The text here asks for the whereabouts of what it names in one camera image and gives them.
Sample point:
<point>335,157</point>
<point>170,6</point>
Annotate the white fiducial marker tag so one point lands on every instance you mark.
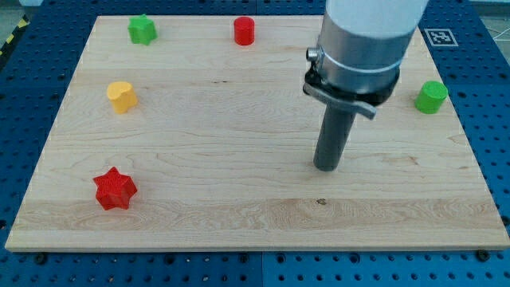
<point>439,37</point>

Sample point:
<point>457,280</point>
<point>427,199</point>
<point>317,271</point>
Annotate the green cylinder block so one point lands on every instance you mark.
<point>431,97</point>

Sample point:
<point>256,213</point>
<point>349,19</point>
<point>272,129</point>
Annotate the red cylinder block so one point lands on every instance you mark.
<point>244,30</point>

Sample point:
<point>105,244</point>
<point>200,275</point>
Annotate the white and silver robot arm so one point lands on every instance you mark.
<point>355,65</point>

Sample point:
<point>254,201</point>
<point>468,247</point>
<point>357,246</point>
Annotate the black yellow hazard tape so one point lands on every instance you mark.
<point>15,36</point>

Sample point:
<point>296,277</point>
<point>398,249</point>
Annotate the wooden board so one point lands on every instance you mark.
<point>220,149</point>

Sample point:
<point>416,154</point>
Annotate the red star block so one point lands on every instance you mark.
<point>114,190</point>

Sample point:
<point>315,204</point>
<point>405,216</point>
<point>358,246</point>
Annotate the green star block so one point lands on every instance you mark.
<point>142,30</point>

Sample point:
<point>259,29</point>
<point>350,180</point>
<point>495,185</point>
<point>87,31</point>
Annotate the yellow heart block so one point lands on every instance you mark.
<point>122,96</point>

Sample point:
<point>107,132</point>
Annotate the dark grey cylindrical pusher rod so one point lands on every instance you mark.
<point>334,132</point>

